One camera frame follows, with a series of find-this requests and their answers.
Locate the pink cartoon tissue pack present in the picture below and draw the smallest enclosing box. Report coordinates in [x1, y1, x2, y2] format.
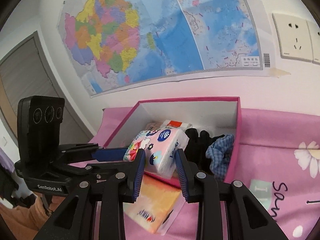
[123, 128, 189, 179]

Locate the white red wipes packet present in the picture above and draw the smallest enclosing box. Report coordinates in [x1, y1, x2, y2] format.
[160, 120, 193, 131]

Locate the brown soft item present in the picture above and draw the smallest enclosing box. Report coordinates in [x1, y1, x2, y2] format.
[145, 122, 162, 131]

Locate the purple cloth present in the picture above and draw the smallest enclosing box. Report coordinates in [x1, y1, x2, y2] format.
[0, 148, 15, 173]

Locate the pastel tissue pack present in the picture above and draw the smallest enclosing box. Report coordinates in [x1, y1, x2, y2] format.
[124, 175, 185, 236]

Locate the pink floral tablecloth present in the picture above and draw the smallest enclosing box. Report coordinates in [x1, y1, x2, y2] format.
[92, 107, 319, 239]

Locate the blue checked scrunchie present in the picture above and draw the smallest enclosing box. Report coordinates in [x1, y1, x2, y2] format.
[206, 134, 234, 181]

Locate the black glove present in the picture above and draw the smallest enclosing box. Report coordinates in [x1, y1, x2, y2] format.
[184, 128, 225, 175]

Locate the grey brown door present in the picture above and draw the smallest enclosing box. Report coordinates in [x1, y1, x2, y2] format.
[1, 31, 93, 144]

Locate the pink storage box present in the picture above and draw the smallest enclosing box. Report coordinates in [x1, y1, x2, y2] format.
[102, 96, 241, 183]

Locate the colourful wall map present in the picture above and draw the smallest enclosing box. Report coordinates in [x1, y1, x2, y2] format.
[57, 0, 283, 96]

